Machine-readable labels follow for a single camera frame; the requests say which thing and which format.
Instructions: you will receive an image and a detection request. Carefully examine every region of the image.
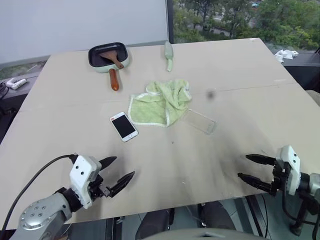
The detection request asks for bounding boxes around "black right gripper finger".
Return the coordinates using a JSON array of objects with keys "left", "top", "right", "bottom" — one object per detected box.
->
[
  {"left": 245, "top": 153, "right": 277, "bottom": 166},
  {"left": 236, "top": 172, "right": 278, "bottom": 195}
]

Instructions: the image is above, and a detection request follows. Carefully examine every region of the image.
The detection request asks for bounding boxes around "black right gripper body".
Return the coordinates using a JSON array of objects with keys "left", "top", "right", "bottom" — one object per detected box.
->
[{"left": 271, "top": 159, "right": 290, "bottom": 196}]

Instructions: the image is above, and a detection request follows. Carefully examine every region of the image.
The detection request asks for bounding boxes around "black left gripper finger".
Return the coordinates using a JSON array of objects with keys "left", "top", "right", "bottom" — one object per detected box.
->
[
  {"left": 107, "top": 171, "right": 136, "bottom": 198},
  {"left": 99, "top": 156, "right": 118, "bottom": 174}
]

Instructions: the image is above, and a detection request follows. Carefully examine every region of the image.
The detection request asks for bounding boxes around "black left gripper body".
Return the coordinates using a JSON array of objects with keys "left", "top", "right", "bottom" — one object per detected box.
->
[{"left": 87, "top": 162, "right": 112, "bottom": 201}]

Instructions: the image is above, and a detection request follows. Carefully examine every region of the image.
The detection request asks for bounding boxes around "white smartphone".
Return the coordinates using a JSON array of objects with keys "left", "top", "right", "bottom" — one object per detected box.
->
[{"left": 108, "top": 111, "right": 140, "bottom": 143}]

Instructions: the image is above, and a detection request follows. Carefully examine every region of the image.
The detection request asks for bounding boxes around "green terry towel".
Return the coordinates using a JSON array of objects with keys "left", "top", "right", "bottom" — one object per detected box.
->
[{"left": 127, "top": 79, "right": 193, "bottom": 128}]

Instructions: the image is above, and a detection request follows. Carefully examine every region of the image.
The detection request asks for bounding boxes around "clear phone case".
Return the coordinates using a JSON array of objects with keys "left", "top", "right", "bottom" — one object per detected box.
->
[{"left": 180, "top": 108, "right": 218, "bottom": 136}]

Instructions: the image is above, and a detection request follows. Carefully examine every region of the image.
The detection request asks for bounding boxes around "black stand leg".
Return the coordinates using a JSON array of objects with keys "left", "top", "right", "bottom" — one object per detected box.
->
[{"left": 289, "top": 212, "right": 309, "bottom": 236}]

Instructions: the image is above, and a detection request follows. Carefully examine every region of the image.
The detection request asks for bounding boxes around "dark rounded shape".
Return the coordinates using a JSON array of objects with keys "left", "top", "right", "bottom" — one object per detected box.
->
[
  {"left": 199, "top": 200, "right": 236, "bottom": 231},
  {"left": 135, "top": 208, "right": 176, "bottom": 240}
]

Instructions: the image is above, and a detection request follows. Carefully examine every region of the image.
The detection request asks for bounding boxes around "grey rounded robot body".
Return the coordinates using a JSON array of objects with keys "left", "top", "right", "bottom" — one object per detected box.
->
[{"left": 159, "top": 226, "right": 256, "bottom": 240}]

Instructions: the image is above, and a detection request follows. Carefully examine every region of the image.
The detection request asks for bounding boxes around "mint green square frying pan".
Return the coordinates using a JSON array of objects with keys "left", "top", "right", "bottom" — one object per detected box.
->
[{"left": 87, "top": 42, "right": 132, "bottom": 92}]

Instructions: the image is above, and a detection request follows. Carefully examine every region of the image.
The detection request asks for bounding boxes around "dark side desk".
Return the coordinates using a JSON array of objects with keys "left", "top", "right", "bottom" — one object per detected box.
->
[{"left": 281, "top": 48, "right": 320, "bottom": 91}]

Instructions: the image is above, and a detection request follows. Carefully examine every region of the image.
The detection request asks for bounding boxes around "brown wooden spatula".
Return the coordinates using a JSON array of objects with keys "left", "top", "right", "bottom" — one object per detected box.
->
[{"left": 98, "top": 50, "right": 125, "bottom": 70}]

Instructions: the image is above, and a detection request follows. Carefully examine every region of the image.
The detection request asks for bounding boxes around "dark side table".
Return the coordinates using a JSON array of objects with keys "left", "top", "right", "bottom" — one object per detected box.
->
[{"left": 0, "top": 74, "right": 40, "bottom": 145}]

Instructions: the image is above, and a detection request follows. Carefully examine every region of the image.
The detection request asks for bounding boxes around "white power strip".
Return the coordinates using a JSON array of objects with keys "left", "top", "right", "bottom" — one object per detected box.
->
[{"left": 4, "top": 77, "right": 28, "bottom": 91}]

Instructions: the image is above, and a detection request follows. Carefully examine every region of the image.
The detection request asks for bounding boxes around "green plastic scoop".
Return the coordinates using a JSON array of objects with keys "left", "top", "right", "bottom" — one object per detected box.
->
[{"left": 163, "top": 40, "right": 175, "bottom": 73}]

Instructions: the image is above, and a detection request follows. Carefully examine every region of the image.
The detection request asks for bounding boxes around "white board panel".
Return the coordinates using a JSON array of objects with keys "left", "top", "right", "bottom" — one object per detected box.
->
[{"left": 0, "top": 0, "right": 169, "bottom": 66}]

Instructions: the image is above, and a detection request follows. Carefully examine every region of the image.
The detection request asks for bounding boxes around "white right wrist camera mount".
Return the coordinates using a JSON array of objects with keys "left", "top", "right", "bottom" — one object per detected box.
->
[{"left": 275, "top": 145, "right": 302, "bottom": 196}]

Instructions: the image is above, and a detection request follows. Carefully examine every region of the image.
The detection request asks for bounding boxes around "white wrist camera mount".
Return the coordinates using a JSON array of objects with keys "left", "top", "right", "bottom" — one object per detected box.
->
[
  {"left": 275, "top": 145, "right": 302, "bottom": 196},
  {"left": 69, "top": 154, "right": 102, "bottom": 210}
]

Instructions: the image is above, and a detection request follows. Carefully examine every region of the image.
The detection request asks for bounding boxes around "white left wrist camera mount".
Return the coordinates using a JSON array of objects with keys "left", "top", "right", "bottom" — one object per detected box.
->
[{"left": 69, "top": 154, "right": 102, "bottom": 210}]

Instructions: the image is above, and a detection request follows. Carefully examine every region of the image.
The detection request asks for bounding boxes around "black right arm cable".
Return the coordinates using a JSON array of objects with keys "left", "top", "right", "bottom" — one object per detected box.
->
[{"left": 281, "top": 189, "right": 320, "bottom": 227}]

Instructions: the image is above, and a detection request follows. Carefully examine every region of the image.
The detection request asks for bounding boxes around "black table frame leg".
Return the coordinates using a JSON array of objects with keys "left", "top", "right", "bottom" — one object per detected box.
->
[{"left": 245, "top": 194, "right": 271, "bottom": 239}]

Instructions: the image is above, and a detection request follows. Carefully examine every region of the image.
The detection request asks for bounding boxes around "black window post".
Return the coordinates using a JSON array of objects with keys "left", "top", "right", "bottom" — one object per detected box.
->
[{"left": 166, "top": 0, "right": 175, "bottom": 45}]

